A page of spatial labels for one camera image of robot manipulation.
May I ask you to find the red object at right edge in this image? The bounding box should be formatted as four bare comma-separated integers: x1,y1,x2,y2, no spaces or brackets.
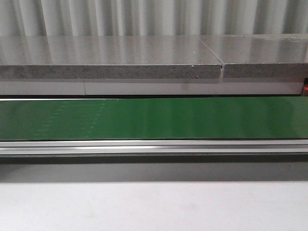
302,78,308,96

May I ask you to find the grey stone counter slab right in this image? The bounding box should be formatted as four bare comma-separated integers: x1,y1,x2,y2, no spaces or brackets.
200,34,308,82

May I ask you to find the white cabinet front panel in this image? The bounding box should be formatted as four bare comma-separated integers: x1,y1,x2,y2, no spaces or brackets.
0,78,304,96

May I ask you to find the grey stone counter slab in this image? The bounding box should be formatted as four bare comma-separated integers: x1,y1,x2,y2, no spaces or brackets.
200,34,308,82
0,36,221,79

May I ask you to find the aluminium conveyor side rail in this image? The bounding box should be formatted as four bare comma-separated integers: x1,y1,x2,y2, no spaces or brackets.
0,139,308,157

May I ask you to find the green conveyor belt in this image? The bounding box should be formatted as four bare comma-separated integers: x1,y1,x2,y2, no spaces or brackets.
0,96,308,141

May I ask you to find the white corrugated curtain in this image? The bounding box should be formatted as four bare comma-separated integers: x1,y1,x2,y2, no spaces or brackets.
0,0,308,36

